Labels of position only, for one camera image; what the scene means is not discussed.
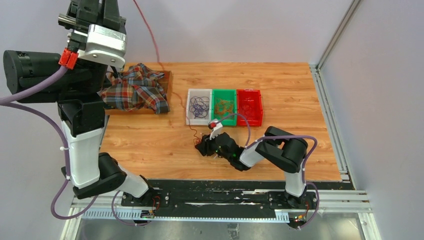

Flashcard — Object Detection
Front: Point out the white plastic bin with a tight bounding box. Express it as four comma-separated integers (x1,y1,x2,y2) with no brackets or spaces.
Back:
185,88,212,126

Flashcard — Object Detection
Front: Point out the green plastic bin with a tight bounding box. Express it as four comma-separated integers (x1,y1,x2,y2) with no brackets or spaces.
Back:
211,88,238,120

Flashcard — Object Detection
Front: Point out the red plastic bin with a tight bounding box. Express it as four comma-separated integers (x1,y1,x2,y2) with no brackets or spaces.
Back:
236,89,263,127

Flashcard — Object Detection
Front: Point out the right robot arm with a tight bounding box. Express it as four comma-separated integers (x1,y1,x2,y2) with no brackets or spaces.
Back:
194,126,309,209

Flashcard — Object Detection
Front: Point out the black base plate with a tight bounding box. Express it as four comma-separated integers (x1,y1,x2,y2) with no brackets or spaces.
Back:
120,179,318,219

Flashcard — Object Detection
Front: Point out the plaid shirt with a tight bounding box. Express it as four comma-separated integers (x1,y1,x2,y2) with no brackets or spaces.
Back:
99,63,171,114

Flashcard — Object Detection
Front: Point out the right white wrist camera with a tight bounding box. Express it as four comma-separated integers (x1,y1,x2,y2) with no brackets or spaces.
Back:
208,118,223,140

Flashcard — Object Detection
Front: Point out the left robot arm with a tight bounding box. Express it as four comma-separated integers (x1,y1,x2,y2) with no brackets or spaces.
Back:
0,0,153,207

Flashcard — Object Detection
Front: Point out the red cable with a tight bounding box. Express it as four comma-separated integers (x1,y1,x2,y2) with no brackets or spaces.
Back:
240,97,261,121

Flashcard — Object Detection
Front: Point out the wooden tray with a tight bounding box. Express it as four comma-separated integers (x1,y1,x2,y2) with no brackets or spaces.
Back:
105,71,174,116

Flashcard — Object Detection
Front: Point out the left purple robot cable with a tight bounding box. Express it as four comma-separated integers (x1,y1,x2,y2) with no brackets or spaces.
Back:
0,47,157,228

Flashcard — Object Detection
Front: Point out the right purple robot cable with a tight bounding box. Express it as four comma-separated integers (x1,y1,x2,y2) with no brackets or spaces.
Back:
208,113,321,230

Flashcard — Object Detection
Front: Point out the orange cable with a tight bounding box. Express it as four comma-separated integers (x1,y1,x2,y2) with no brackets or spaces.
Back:
213,97,237,118

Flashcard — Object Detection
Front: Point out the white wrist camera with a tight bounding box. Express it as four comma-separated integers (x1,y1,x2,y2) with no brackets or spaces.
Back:
68,24,127,69
208,118,223,140

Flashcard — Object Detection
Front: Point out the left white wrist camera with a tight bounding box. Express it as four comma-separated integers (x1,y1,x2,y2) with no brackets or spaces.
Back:
68,24,127,69

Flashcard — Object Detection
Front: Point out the aluminium frame rail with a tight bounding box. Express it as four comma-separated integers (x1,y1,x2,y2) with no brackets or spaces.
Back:
72,179,372,223

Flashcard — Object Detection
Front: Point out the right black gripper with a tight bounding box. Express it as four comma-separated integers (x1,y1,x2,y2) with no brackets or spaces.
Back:
196,130,232,162

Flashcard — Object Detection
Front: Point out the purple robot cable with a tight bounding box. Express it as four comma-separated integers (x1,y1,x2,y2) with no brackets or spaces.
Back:
0,47,157,228
208,113,321,230

